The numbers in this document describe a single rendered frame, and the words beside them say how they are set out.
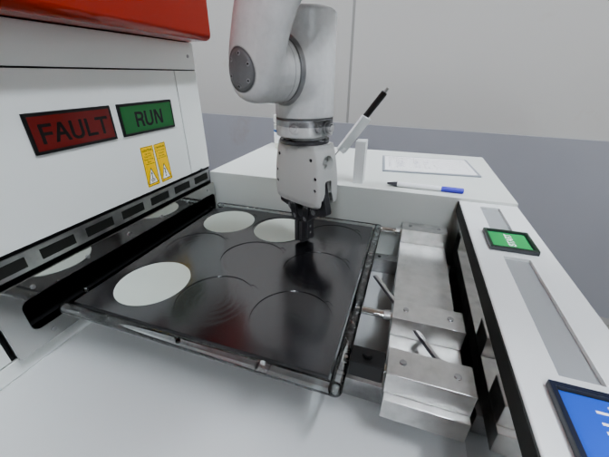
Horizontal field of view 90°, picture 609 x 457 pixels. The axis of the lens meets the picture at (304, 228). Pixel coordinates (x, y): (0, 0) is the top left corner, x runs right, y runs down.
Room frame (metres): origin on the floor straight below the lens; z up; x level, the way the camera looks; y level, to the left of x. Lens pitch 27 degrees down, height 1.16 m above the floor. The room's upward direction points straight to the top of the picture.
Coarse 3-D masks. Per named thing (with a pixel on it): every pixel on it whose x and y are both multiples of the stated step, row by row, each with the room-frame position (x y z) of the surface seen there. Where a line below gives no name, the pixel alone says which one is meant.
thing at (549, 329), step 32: (480, 224) 0.41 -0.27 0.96; (512, 224) 0.41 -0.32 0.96; (480, 256) 0.32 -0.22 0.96; (512, 256) 0.32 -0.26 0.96; (544, 256) 0.32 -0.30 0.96; (512, 288) 0.26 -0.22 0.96; (544, 288) 0.26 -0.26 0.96; (576, 288) 0.26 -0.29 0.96; (512, 320) 0.21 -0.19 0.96; (544, 320) 0.22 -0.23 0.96; (576, 320) 0.21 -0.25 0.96; (512, 352) 0.18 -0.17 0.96; (544, 352) 0.18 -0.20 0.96; (576, 352) 0.18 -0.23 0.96; (608, 352) 0.18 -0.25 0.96; (544, 384) 0.15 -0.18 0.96; (576, 384) 0.15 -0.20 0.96; (608, 384) 0.15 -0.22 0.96; (544, 416) 0.12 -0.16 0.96; (544, 448) 0.10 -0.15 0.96
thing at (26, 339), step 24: (192, 192) 0.60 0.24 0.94; (144, 216) 0.48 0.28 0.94; (168, 216) 0.53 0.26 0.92; (96, 240) 0.40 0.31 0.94; (120, 240) 0.42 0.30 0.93; (48, 264) 0.33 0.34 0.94; (72, 264) 0.35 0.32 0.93; (0, 288) 0.28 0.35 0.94; (24, 288) 0.29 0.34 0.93; (0, 312) 0.27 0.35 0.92; (0, 336) 0.26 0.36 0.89; (24, 336) 0.27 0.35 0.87; (48, 336) 0.29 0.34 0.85
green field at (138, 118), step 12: (120, 108) 0.49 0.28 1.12; (132, 108) 0.52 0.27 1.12; (144, 108) 0.54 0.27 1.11; (156, 108) 0.56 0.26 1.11; (168, 108) 0.59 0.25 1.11; (132, 120) 0.51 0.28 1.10; (144, 120) 0.53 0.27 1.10; (156, 120) 0.56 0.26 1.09; (168, 120) 0.59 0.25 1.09; (132, 132) 0.51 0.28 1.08
